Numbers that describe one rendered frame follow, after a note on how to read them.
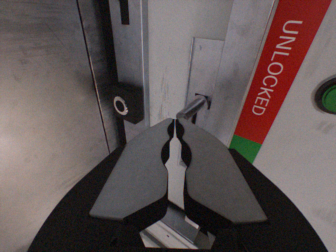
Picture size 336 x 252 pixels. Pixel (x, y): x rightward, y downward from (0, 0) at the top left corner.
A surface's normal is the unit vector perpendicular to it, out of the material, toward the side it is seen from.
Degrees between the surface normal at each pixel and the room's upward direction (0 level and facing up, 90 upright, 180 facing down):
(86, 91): 0
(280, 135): 90
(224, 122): 90
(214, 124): 90
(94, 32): 0
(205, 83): 90
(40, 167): 0
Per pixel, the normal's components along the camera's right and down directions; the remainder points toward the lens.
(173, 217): 0.05, -0.83
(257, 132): -0.56, 0.44
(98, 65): 0.83, 0.35
